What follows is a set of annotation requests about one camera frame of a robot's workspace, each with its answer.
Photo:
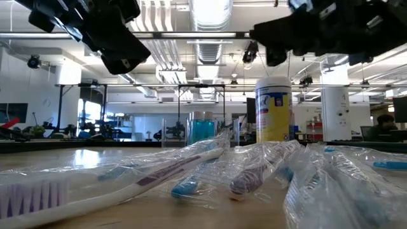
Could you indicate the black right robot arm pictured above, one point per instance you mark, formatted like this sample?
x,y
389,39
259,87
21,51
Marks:
x,y
394,28

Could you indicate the black computer monitor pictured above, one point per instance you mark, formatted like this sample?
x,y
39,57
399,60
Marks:
x,y
400,109
14,113

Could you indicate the red object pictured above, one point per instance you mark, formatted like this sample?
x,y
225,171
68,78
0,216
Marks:
x,y
9,123

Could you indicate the green potted plant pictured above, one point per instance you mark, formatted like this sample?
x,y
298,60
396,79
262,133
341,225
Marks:
x,y
38,130

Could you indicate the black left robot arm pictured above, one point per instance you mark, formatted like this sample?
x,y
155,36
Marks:
x,y
73,9

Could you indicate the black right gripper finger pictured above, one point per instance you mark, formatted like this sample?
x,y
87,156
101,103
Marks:
x,y
280,33

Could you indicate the black aluminium table frame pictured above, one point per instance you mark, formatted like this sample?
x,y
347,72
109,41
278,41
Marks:
x,y
63,145

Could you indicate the person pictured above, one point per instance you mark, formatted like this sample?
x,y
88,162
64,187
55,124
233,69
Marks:
x,y
385,122

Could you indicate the blue mouthwash bottle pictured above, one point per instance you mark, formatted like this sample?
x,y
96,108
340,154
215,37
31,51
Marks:
x,y
197,130
209,128

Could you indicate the black upright panel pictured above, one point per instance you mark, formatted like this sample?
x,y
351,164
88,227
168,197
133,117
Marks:
x,y
251,109

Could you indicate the black background rig frame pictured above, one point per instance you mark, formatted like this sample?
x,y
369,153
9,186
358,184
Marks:
x,y
59,111

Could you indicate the white round column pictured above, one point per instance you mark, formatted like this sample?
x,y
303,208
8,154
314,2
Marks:
x,y
335,108

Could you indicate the yellow white wipes canister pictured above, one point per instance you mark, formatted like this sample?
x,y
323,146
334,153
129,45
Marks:
x,y
273,121

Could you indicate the silver ceiling air duct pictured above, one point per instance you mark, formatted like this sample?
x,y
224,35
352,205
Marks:
x,y
210,31

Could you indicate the black ceiling spotlight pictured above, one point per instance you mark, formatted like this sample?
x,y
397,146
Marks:
x,y
306,80
33,62
250,52

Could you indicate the black LED light bar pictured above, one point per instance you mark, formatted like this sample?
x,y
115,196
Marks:
x,y
241,35

